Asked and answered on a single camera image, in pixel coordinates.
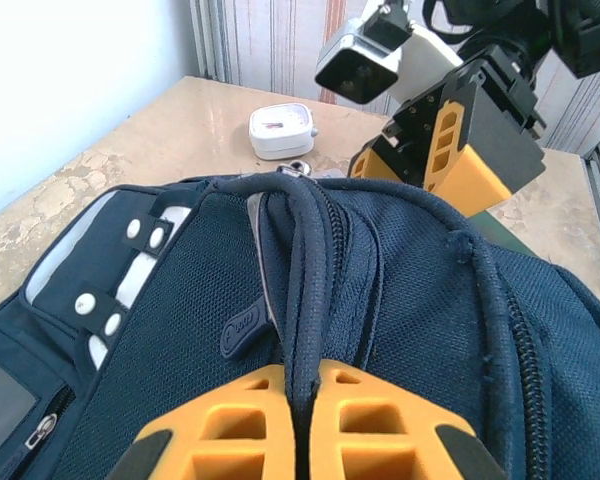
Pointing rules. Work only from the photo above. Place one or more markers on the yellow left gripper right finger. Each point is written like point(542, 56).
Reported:
point(325, 430)

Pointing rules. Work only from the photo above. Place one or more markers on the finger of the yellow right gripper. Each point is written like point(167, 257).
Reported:
point(480, 170)
point(370, 162)

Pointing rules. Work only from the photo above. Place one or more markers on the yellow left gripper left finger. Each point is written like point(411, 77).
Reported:
point(280, 440)

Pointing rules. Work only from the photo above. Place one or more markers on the green notebook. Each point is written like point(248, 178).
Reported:
point(510, 232)

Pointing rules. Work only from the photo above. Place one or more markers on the navy blue backpack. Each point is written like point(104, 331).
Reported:
point(380, 300)

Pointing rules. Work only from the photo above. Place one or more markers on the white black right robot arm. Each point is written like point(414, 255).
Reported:
point(590, 35)

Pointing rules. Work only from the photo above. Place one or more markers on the white round case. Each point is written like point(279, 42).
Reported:
point(280, 130)

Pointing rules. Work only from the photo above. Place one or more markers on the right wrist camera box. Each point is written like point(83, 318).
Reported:
point(360, 65)

